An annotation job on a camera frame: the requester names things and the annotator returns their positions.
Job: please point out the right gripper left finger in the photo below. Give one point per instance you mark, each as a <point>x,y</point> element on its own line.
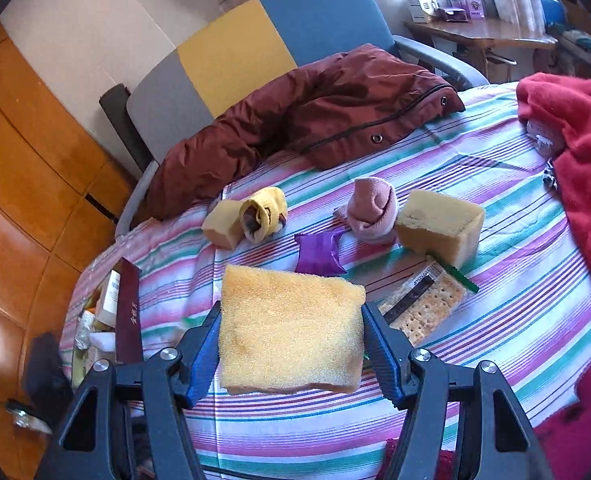
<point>118,407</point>

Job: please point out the gold lined storage box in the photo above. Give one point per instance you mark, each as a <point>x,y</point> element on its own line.
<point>108,327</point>

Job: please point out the cracker packet green ends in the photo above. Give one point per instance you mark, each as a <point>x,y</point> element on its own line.
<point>424,301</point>

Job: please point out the striped bed sheet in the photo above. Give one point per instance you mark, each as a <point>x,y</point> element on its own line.
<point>531,314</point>

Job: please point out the thick yellow sponge block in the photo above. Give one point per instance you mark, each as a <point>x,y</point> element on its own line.
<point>442,225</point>

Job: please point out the small yellow sponge piece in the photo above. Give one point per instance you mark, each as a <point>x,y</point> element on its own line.
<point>222,226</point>

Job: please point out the purple wrapper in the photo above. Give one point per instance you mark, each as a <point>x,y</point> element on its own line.
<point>319,253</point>

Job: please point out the pink rolled sock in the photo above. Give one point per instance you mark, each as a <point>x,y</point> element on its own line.
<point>371,212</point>

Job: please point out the yellow rolled sock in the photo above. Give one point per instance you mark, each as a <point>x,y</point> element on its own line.
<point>263,214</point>

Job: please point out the grey yellow blue chair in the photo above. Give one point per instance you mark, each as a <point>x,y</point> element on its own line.
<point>238,53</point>

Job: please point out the maroon down jacket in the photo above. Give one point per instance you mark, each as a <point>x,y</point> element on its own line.
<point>343,107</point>

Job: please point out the wooden desk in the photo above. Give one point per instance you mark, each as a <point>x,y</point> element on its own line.
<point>477,42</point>

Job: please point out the purple box on desk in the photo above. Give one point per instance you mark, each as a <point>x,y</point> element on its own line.
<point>473,8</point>

